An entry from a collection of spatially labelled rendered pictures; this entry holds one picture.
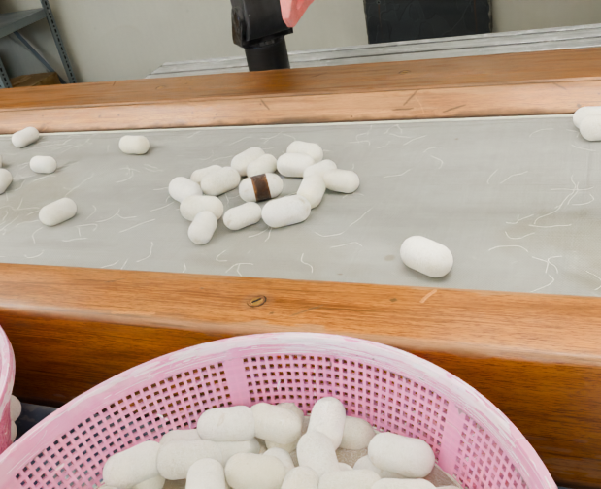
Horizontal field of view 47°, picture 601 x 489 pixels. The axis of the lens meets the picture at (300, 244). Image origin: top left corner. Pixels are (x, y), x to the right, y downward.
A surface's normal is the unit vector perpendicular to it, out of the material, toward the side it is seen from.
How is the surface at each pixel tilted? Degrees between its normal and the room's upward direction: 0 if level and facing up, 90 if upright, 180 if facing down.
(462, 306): 0
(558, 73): 0
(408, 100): 45
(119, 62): 91
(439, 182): 0
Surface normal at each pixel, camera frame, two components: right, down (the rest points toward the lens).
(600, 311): -0.18, -0.84
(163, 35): -0.31, 0.54
